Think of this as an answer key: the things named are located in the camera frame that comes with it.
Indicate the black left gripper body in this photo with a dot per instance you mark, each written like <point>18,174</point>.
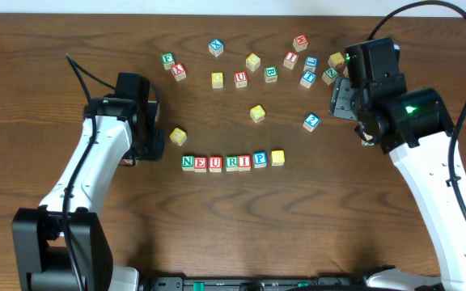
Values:
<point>154,145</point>

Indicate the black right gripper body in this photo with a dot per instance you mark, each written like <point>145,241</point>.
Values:
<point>342,99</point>

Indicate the green N wooden block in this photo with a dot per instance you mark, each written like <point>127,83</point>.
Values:
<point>187,163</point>

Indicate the red E wooden block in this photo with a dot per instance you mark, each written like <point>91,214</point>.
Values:
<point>200,164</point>

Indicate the red u block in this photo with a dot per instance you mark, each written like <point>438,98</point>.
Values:
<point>241,79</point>
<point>215,163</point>

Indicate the green R wooden block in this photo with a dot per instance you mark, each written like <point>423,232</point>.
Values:
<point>232,163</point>

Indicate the red i block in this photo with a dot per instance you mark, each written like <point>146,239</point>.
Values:
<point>290,60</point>
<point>244,162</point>

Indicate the yellow S wooden block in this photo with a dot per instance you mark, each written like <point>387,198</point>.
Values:
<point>278,157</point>

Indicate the blue P wooden block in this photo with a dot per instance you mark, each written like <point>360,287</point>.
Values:
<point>260,159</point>

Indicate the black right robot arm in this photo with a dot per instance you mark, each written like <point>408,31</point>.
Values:
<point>415,130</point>

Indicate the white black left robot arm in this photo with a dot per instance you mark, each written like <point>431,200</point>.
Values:
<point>61,245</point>

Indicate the yellow block near Z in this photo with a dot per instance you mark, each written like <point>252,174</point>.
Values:
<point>336,60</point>

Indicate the green Z wooden block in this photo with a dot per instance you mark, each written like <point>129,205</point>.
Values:
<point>330,75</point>

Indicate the red X wooden block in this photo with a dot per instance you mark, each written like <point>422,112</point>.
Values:
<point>179,72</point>

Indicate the green F wooden block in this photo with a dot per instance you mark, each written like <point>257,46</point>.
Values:
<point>168,60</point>

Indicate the yellow 2 wooden block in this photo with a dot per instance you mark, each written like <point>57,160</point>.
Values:
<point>178,136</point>

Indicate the blue L wooden block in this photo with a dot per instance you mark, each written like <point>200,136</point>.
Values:
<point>311,63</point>

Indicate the blue T wooden block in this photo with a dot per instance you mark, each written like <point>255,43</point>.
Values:
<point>307,79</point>

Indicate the green 7 wooden block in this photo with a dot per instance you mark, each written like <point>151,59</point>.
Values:
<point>366,142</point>

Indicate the blue 2 wooden block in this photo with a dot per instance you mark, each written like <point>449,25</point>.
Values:
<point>311,122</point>

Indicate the red H wooden block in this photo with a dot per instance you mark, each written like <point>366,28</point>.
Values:
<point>300,43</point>

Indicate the yellow O wooden block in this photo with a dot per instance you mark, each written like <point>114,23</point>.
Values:
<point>217,80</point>

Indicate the blue X wooden block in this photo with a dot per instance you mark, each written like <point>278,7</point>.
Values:
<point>216,47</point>

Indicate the green B wooden block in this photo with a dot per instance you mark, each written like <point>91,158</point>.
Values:
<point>271,73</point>

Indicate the yellow block upper middle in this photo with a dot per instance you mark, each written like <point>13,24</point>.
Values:
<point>253,62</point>

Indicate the yellow block lower middle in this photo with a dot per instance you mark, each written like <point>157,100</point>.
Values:
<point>257,113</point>

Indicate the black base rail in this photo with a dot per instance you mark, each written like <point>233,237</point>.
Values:
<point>172,283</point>

